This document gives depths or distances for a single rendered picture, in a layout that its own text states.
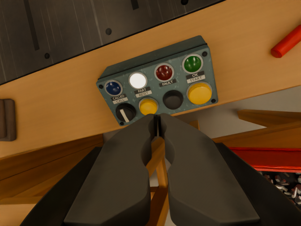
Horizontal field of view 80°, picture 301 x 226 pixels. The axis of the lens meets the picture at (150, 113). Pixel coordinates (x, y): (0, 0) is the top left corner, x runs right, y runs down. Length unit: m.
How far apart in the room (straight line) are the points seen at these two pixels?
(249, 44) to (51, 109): 0.33
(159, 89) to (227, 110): 0.97
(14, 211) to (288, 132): 0.60
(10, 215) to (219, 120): 1.03
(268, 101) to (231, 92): 0.97
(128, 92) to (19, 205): 0.40
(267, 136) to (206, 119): 0.80
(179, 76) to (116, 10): 0.16
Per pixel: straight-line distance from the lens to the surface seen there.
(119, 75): 0.24
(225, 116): 1.19
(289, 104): 1.27
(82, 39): 0.35
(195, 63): 0.22
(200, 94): 0.23
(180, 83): 0.24
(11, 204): 0.58
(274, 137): 0.40
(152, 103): 0.24
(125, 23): 0.32
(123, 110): 0.25
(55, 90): 0.37
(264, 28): 0.30
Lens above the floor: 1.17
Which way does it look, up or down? 76 degrees down
